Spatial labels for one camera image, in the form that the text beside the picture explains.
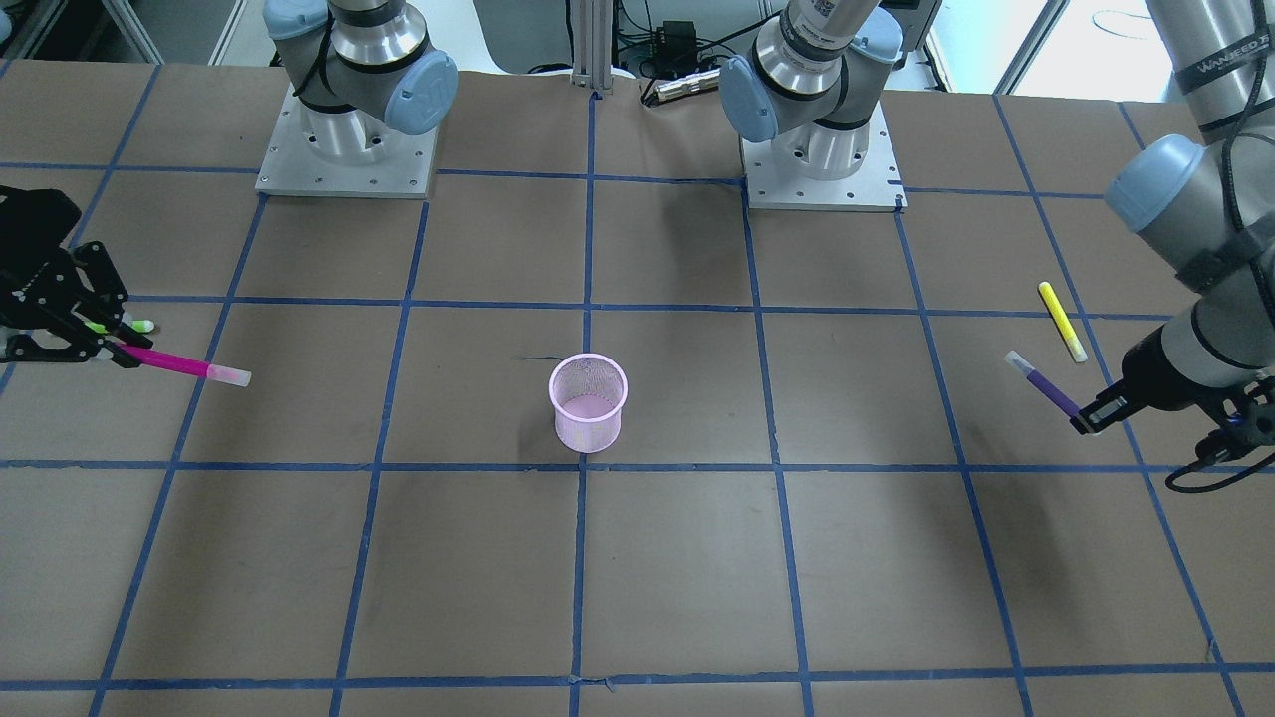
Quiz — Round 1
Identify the green pen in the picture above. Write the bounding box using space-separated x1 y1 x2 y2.
84 322 158 336

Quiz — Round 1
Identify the aluminium frame post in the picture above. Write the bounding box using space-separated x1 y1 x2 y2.
567 0 616 100

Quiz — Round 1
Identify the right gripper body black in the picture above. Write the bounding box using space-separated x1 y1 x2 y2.
1 186 130 364

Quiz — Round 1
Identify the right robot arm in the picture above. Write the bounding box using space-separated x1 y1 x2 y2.
1 1 459 367

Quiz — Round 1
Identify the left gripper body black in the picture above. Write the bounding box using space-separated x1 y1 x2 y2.
1104 327 1258 413

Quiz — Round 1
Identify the yellow pen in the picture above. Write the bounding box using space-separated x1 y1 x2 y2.
1037 281 1089 364

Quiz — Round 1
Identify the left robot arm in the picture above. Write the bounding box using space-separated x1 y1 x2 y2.
720 1 1272 445

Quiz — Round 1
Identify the pink mesh cup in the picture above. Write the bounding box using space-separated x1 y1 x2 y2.
548 353 629 454

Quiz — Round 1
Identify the pink pen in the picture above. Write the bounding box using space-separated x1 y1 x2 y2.
119 344 252 387

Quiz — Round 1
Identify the purple pen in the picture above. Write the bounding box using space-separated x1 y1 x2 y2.
1005 351 1080 418

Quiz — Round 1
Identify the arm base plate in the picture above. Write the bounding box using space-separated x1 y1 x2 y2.
255 88 440 200
740 105 909 212

